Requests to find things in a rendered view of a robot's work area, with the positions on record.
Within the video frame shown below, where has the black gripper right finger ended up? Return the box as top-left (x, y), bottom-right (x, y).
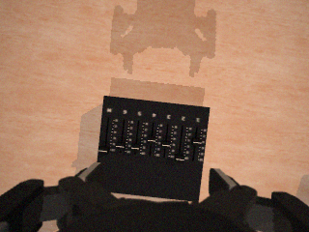
top-left (187, 168), bottom-right (309, 232)

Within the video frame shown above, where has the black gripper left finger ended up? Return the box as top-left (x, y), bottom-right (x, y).
top-left (0, 162), bottom-right (132, 232)

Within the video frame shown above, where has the black lighting desk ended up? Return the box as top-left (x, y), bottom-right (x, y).
top-left (97, 96), bottom-right (211, 202)

